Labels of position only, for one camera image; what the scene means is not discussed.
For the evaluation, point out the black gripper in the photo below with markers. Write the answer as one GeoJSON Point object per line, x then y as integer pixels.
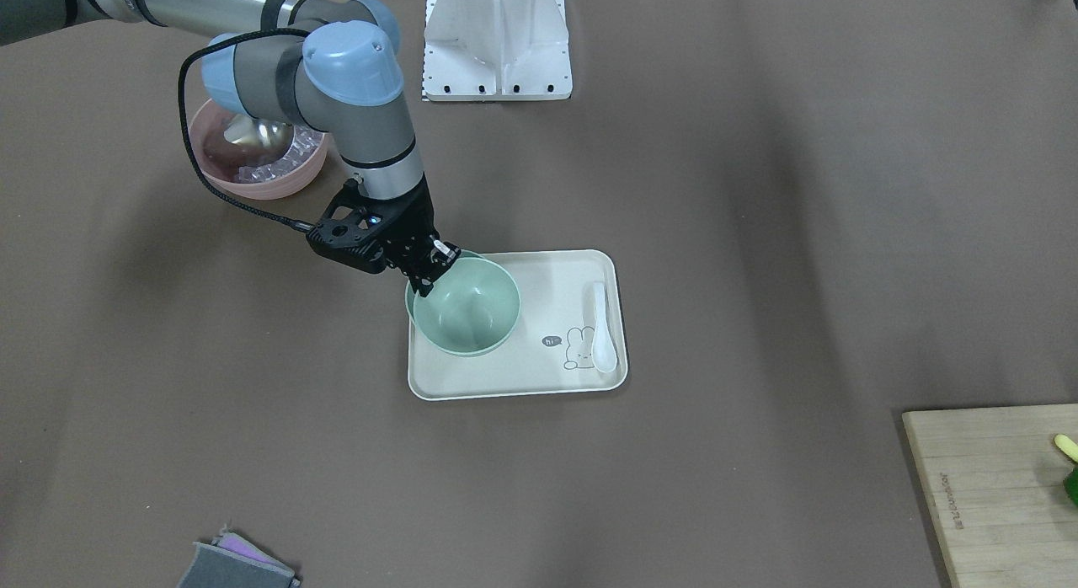
{"type": "Point", "coordinates": [414, 220]}

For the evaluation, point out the green bowl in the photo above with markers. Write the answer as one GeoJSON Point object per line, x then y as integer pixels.
{"type": "Point", "coordinates": [473, 308]}
{"type": "Point", "coordinates": [409, 293]}

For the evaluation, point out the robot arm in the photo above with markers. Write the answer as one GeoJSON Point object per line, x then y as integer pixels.
{"type": "Point", "coordinates": [326, 65]}

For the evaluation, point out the beige serving tray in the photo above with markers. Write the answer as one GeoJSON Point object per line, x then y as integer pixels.
{"type": "Point", "coordinates": [551, 349]}

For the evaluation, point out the white ceramic spoon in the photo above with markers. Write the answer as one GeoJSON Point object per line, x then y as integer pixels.
{"type": "Point", "coordinates": [603, 349]}

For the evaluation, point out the metal ice scoop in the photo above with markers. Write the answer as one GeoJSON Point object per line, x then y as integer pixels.
{"type": "Point", "coordinates": [256, 134]}

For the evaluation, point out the pink bowl with ice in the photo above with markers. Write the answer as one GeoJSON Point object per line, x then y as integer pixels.
{"type": "Point", "coordinates": [288, 175]}

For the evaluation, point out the grey folded cloth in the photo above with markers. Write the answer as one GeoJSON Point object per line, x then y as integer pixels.
{"type": "Point", "coordinates": [231, 560]}

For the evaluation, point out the wooden cutting board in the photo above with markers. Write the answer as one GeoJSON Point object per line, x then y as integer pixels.
{"type": "Point", "coordinates": [994, 484]}

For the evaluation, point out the yellow plastic knife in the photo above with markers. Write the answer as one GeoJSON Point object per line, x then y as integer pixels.
{"type": "Point", "coordinates": [1067, 446]}

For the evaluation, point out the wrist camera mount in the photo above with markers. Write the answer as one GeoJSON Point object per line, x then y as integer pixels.
{"type": "Point", "coordinates": [350, 229]}

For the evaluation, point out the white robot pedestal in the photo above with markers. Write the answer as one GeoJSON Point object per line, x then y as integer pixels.
{"type": "Point", "coordinates": [496, 51]}

